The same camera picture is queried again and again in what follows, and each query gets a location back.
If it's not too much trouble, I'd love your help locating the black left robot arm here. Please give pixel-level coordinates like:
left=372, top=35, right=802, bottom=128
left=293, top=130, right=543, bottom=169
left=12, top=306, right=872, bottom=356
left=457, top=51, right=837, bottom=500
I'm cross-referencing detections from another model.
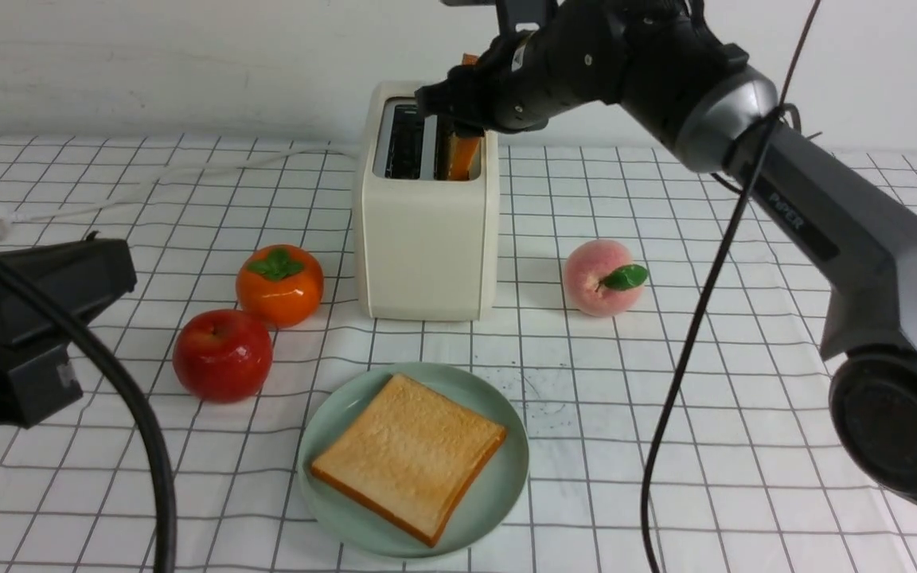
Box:
left=0, top=233, right=137, bottom=428

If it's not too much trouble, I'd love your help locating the toast slice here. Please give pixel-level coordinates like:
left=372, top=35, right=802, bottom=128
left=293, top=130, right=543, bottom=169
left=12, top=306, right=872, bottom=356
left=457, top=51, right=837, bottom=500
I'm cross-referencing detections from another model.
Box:
left=310, top=372, right=507, bottom=548
left=448, top=53, right=483, bottom=182

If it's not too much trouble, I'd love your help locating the white grid tablecloth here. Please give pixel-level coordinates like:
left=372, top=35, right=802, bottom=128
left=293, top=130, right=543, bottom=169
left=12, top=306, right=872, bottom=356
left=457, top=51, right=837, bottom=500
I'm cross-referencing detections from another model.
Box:
left=0, top=135, right=917, bottom=572

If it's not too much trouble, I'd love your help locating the light green round plate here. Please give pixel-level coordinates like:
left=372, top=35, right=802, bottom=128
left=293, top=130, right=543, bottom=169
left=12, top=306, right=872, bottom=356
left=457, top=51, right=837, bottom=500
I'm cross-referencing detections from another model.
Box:
left=296, top=362, right=530, bottom=561

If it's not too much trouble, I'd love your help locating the white two-slot toaster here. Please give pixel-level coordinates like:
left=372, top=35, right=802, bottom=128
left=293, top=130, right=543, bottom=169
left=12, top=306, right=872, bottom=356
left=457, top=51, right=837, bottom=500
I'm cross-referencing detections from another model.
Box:
left=352, top=81, right=500, bottom=322

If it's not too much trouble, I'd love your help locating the red apple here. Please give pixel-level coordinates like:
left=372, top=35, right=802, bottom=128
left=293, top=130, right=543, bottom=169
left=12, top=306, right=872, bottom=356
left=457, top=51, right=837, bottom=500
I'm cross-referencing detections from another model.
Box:
left=172, top=309, right=273, bottom=405

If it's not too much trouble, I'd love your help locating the pink peach with leaf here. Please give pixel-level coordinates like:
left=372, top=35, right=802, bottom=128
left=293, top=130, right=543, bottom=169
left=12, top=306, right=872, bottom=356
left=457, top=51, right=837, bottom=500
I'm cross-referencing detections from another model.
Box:
left=563, top=239, right=650, bottom=317

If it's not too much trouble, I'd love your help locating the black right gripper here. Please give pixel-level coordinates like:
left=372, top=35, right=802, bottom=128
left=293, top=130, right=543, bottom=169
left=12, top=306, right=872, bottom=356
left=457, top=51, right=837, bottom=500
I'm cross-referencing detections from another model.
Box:
left=415, top=1, right=634, bottom=138

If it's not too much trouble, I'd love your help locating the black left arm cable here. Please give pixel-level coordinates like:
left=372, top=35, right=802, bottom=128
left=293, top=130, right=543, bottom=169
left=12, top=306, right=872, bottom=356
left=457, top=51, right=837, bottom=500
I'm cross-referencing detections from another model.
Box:
left=0, top=227, right=178, bottom=573

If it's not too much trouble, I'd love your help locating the white toaster power cord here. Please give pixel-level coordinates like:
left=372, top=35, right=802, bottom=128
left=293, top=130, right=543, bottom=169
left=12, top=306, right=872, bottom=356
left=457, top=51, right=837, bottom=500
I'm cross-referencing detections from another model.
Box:
left=0, top=149, right=359, bottom=244

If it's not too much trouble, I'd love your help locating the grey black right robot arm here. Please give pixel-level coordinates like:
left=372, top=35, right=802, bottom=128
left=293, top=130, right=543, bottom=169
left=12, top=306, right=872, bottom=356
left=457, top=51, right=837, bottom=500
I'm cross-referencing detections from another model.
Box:
left=415, top=1, right=917, bottom=505

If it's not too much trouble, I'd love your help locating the thin black right cable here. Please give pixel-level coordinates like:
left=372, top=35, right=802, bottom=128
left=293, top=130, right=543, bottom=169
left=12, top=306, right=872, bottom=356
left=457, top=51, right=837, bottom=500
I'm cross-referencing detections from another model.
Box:
left=640, top=0, right=822, bottom=573

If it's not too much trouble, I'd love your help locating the orange persimmon with leaf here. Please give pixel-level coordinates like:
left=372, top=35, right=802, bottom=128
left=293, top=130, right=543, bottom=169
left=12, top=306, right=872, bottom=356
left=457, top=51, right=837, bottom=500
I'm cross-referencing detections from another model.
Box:
left=234, top=244, right=325, bottom=329

